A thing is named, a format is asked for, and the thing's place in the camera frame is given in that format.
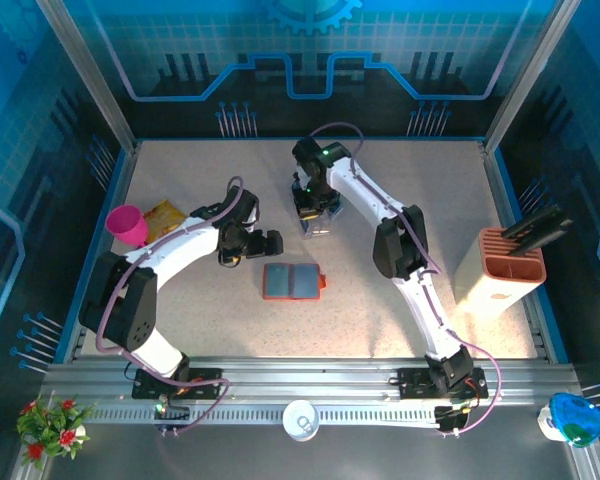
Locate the clear acrylic card stand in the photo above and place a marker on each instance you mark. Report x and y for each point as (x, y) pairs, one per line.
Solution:
(315, 232)

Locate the green credit card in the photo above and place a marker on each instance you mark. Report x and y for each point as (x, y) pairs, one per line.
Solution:
(279, 281)

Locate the blue credit card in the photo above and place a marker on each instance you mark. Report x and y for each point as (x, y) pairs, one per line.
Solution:
(336, 209)
(306, 281)

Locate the orange card holder wallet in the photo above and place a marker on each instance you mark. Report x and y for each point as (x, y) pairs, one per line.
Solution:
(322, 281)

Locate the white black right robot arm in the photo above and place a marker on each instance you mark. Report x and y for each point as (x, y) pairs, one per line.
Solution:
(360, 185)

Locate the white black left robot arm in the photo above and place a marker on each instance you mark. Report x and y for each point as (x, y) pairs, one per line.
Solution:
(180, 245)

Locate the yellow snack bag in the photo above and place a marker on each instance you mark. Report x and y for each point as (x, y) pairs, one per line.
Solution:
(165, 217)

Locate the pink plastic goblet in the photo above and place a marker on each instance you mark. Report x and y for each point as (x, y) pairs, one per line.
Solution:
(125, 225)

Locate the white paper cup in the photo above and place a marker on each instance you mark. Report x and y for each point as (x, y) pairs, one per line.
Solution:
(301, 420)

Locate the orange cream knife block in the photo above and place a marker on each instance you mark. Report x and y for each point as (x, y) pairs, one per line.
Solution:
(500, 290)

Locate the potted plant red flowers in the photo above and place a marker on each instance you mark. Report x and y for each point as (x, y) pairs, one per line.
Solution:
(52, 430)

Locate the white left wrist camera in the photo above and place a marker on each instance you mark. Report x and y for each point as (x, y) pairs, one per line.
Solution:
(253, 220)

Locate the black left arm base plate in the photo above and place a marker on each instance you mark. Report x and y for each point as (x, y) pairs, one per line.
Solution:
(205, 377)

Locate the aluminium mounting rail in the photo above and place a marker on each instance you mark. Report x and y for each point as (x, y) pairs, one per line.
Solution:
(330, 380)

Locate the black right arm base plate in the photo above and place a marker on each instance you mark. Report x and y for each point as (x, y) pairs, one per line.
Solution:
(410, 385)

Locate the aluminium frame post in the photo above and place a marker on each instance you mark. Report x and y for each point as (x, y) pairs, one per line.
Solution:
(525, 75)
(87, 75)

